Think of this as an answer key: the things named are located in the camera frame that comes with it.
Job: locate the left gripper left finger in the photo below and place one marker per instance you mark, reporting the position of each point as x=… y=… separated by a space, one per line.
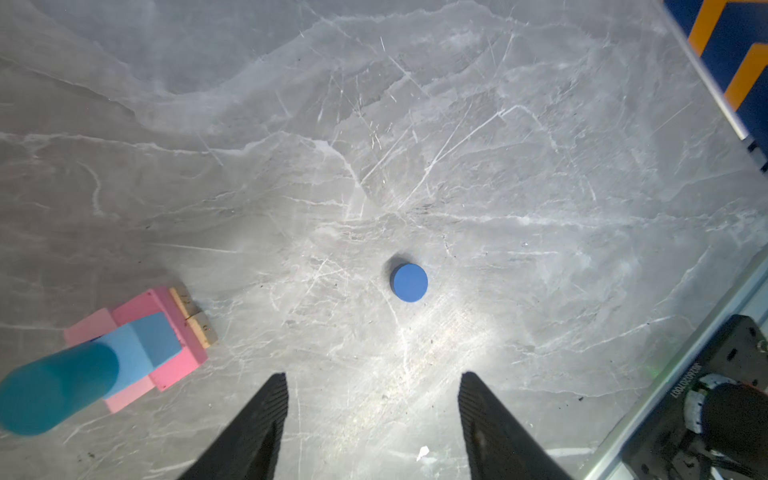
x=248 y=448

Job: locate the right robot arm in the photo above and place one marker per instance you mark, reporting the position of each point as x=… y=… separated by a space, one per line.
x=731 y=419

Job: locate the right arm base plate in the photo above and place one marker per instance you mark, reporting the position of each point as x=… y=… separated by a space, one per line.
x=663 y=447

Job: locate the light pink rectangular block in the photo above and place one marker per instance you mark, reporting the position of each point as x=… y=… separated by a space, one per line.
x=97 y=365

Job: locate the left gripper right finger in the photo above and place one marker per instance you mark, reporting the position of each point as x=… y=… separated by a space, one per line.
x=497 y=445

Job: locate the aluminium front rail frame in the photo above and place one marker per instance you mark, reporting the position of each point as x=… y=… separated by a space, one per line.
x=747 y=296

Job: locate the teal cylinder block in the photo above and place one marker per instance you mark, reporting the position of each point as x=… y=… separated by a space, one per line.
x=38 y=396

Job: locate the light blue cube block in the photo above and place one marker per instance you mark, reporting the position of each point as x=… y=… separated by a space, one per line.
x=140 y=347

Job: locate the dark blue cylinder block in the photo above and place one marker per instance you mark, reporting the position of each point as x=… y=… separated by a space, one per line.
x=409 y=282

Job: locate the dark pink rectangular block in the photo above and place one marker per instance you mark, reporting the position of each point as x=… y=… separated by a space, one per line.
x=192 y=356

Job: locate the engraved wood plank block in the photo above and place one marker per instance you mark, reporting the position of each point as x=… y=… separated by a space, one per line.
x=201 y=326

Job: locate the plain wood plank block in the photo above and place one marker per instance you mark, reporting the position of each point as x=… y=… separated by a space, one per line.
x=184 y=301

